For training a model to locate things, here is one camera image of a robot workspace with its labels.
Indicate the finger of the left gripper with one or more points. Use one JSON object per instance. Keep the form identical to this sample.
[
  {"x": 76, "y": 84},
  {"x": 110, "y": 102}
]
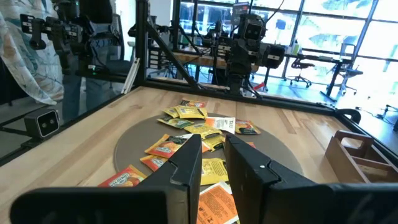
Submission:
[
  {"x": 224, "y": 51},
  {"x": 273, "y": 56}
]

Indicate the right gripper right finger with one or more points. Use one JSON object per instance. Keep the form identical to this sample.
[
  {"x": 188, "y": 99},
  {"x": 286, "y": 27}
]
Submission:
[{"x": 280, "y": 199}]

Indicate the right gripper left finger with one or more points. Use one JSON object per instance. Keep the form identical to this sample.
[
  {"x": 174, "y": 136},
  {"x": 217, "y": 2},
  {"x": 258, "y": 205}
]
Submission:
[{"x": 174, "y": 193}]

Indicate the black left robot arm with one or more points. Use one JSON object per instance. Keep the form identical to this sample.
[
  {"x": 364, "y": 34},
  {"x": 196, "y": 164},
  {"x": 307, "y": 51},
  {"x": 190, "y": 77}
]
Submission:
[{"x": 237, "y": 82}]

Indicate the wooden tea organizer box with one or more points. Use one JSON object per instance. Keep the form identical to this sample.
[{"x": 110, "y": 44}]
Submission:
[{"x": 342, "y": 158}]

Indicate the black office chair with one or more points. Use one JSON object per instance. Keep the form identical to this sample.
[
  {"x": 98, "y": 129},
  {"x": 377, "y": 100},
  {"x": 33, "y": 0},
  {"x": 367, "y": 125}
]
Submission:
[{"x": 300, "y": 65}]

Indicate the black desk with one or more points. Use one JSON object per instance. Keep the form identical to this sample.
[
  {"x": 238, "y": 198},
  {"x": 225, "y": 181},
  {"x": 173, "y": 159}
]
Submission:
[{"x": 334, "y": 77}]

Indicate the round grey mat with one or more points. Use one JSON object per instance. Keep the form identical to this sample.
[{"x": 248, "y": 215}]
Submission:
[{"x": 136, "y": 140}]

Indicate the grey office chair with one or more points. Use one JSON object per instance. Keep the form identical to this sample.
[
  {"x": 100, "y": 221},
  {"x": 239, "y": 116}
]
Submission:
[{"x": 351, "y": 73}]

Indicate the silver aluminium bar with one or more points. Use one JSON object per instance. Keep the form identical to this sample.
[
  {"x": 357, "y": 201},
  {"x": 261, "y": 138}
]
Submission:
[{"x": 130, "y": 76}]

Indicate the person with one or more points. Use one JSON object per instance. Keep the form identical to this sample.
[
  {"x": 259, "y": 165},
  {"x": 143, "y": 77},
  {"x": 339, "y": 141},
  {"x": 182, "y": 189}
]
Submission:
[{"x": 93, "y": 93}]

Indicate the large window wall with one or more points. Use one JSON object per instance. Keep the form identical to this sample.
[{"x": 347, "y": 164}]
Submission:
[{"x": 326, "y": 31}]

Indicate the black aluminium rig frame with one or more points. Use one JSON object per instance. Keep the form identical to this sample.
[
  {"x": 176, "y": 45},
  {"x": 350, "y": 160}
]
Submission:
[{"x": 141, "y": 46}]

